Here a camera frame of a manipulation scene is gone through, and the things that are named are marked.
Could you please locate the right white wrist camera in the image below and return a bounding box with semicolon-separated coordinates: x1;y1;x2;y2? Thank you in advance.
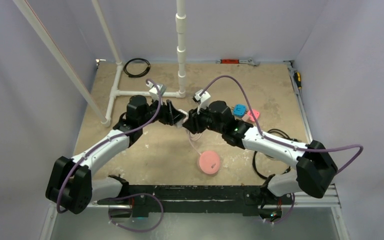
192;89;211;114

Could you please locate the red adjustable wrench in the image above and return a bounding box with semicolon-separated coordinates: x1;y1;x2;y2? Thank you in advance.
215;58;260;67

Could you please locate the black coiled cable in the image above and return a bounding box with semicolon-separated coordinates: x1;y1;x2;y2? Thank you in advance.
123;58;151;79

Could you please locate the white PVC pipe frame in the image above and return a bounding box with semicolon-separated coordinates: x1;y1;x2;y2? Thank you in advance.
13;0;187;127

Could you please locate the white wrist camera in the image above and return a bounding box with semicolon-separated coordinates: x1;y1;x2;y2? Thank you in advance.
146;82;167;101
192;89;211;114

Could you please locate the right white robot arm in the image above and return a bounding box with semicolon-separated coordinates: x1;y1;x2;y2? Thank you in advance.
182;100;338;204

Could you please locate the yellow handled screwdriver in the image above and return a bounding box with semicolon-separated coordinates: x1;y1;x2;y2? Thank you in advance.
293;71;302;90

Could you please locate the black cable bundle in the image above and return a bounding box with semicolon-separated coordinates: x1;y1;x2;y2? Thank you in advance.
251;128;299;180

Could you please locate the aluminium extrusion rail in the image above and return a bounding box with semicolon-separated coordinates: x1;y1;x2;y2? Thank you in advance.
48;184;342;209

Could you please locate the blue plug adapter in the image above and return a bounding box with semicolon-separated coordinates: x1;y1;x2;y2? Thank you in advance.
232;104;248;118

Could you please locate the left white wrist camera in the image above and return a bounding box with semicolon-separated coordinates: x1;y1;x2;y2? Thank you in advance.
146;82;167;101

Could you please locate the pink round power strip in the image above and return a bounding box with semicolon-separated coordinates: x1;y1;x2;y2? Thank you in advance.
198;150;221;175

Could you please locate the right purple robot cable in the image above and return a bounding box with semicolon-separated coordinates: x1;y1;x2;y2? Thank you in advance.
198;75;364;225

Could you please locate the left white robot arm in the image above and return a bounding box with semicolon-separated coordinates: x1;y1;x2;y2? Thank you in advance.
45;95;188;214

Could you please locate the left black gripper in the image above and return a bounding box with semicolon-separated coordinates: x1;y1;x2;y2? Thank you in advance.
139;95;185;128

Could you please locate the dusty pink plug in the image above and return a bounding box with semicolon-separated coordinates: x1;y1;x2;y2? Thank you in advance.
241;114;250;122

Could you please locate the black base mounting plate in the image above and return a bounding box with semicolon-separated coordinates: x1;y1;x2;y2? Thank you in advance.
97;185;293;218

